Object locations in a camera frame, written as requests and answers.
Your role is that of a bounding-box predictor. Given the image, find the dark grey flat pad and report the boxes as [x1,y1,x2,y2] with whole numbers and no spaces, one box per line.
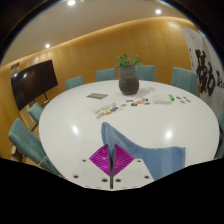
[86,92,110,101]

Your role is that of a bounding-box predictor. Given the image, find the teal chairs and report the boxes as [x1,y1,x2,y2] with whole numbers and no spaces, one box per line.
[7,64,224,176]

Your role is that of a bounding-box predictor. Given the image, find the ceiling lights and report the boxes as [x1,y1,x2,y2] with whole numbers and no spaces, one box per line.
[44,0,164,50]

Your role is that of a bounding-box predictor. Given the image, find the loose colourful round stickers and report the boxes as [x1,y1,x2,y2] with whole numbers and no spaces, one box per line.
[125,96,152,107]

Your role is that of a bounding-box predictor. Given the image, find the black television screen on stand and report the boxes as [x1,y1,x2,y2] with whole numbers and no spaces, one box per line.
[10,59,59,112]

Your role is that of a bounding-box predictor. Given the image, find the small scattered stickers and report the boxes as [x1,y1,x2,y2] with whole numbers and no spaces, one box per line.
[175,95,193,104]

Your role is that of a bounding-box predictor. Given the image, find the white flat box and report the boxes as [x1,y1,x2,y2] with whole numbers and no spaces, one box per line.
[151,93,172,105]

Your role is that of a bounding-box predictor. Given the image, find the white calligraphy folding screen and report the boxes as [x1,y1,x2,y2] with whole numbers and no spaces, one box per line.
[181,26,224,108]

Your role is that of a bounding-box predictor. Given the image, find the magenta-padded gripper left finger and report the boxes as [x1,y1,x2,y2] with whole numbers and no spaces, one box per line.
[71,143,112,191]

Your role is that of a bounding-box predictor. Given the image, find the blue towel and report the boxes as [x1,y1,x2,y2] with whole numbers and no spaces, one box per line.
[100,121,187,181]

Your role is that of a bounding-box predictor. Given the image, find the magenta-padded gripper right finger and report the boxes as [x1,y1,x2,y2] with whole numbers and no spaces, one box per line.
[112,143,155,191]

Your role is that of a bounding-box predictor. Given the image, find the potted plant in dark vase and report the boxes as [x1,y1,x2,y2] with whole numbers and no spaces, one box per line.
[115,53,144,96]

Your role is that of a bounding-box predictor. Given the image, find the white sheet with colourful stickers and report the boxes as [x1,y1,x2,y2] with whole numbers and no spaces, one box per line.
[93,102,128,120]

